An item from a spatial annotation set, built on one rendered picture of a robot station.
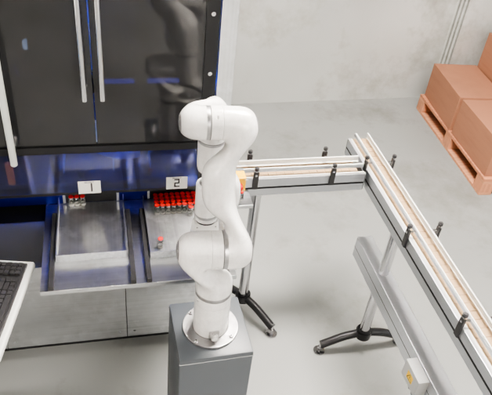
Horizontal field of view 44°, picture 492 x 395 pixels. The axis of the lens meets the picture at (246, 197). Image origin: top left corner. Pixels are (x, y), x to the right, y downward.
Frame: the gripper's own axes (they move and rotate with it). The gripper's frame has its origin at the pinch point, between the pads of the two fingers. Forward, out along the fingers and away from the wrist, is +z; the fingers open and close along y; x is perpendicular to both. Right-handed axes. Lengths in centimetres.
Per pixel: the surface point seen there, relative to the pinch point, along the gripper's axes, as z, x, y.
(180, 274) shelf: 4.3, 8.0, 9.7
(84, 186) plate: -11, -29, 43
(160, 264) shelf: 4.3, 1.9, 16.2
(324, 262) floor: 91, -77, -90
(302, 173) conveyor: -1, -43, -51
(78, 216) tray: 4, -28, 46
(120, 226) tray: 3.7, -21.0, 30.1
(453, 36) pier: 27, -261, -249
